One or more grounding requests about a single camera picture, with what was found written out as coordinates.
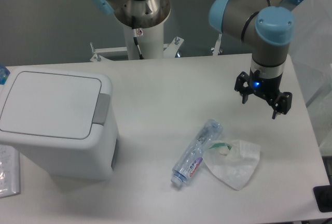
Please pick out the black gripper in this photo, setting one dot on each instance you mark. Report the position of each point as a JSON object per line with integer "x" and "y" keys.
{"x": 266, "y": 89}

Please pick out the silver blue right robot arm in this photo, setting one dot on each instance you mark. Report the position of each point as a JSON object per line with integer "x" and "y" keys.
{"x": 268, "y": 28}

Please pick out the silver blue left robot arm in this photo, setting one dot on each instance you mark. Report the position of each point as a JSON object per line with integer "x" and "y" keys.
{"x": 136, "y": 13}

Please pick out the white plastic trash can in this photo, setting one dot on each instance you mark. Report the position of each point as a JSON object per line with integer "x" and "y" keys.
{"x": 90, "y": 158}

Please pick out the white trash can lid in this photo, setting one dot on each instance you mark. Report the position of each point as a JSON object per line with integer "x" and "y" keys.
{"x": 50, "y": 105}

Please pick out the clear empty plastic bottle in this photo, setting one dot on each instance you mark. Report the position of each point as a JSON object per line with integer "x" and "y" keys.
{"x": 190, "y": 160}

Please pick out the crumpled white plastic bag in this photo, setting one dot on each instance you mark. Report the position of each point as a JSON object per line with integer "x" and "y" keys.
{"x": 232, "y": 162}

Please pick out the black device at edge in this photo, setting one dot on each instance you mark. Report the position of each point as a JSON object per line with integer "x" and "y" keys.
{"x": 323, "y": 198}

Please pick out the grey lid push button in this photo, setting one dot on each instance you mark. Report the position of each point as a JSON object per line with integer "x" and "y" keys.
{"x": 101, "y": 109}

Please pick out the white paper sheet stack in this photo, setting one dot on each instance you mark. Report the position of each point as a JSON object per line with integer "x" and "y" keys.
{"x": 10, "y": 171}

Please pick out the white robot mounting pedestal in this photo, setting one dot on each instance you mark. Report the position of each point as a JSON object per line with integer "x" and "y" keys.
{"x": 141, "y": 44}

